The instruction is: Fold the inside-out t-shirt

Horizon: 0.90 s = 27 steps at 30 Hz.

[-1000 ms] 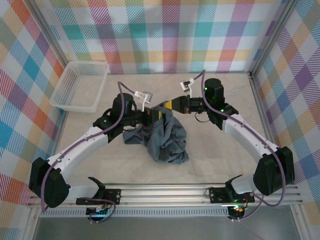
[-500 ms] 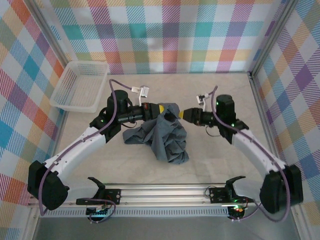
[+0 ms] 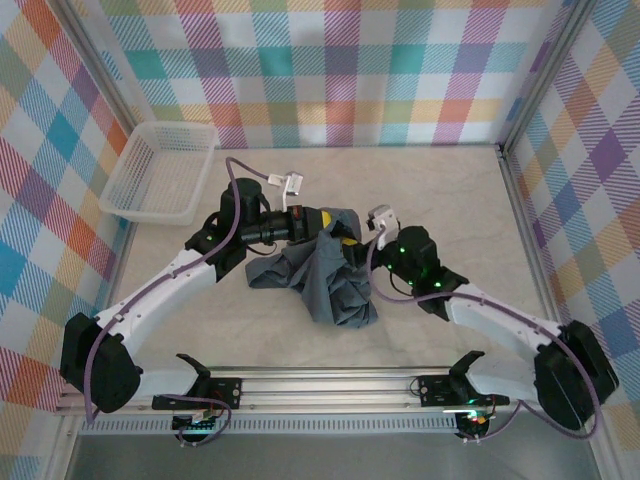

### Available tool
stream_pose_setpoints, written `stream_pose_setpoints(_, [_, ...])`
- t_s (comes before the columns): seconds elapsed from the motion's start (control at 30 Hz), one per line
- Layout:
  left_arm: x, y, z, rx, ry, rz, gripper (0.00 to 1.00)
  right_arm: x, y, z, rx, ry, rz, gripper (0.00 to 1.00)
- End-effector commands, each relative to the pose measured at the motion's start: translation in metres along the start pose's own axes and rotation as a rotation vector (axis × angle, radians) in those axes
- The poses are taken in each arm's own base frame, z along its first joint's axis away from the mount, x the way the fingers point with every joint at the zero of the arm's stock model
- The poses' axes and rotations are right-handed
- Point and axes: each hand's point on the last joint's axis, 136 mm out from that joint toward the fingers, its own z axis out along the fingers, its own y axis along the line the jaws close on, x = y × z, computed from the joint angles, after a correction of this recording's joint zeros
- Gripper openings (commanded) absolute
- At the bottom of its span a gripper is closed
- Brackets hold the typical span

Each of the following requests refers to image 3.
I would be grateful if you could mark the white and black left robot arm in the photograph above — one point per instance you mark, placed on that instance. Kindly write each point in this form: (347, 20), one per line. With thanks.
(160, 295)

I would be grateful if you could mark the aluminium frame post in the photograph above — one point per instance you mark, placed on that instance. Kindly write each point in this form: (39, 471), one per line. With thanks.
(543, 75)
(97, 62)

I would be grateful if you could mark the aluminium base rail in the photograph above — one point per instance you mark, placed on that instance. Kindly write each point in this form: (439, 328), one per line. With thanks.
(325, 390)

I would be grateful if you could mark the grey-blue t-shirt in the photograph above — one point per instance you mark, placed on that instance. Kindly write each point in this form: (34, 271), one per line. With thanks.
(325, 285)

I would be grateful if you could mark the white plastic mesh basket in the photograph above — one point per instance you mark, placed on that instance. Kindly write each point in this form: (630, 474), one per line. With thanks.
(155, 170)

